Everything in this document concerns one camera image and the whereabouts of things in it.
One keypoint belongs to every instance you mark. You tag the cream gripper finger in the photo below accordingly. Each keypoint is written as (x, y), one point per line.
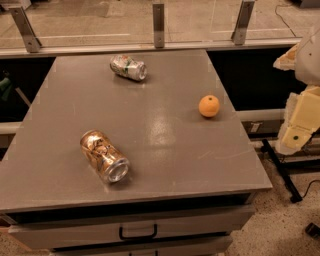
(301, 120)
(287, 61)

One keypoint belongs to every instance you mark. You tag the orange soda can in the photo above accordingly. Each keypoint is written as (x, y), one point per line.
(110, 164)

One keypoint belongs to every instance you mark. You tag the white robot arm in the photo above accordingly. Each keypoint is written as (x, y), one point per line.
(307, 64)

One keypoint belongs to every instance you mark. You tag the black metal stand leg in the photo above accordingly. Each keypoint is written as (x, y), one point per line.
(295, 196)

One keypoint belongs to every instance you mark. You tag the orange fruit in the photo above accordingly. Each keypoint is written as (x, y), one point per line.
(209, 106)

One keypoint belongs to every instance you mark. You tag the black object at right edge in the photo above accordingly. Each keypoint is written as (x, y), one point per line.
(313, 230)

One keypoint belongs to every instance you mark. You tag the grey lower drawer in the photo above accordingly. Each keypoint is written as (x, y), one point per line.
(197, 246)

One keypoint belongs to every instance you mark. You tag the grey drawer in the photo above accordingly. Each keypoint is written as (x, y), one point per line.
(104, 230)
(197, 246)

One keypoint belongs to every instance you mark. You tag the grey upper drawer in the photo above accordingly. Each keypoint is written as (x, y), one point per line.
(104, 230)

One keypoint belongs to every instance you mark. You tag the white bar left side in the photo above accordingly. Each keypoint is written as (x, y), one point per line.
(9, 127)

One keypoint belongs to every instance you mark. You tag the right metal rail bracket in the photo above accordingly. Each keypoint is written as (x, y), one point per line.
(239, 34)

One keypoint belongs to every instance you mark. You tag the metal rail bracket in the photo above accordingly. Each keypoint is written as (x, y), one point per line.
(239, 34)
(158, 25)
(31, 42)

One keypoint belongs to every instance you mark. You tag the middle metal rail bracket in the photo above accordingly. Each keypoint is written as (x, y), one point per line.
(158, 25)

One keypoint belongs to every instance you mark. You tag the horizontal metal rail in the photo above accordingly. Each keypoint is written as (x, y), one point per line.
(146, 47)

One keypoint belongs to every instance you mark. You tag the black upper drawer handle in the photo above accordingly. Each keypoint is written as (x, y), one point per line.
(138, 233)

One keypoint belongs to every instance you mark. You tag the left metal rail bracket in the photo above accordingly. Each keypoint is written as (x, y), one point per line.
(31, 42)

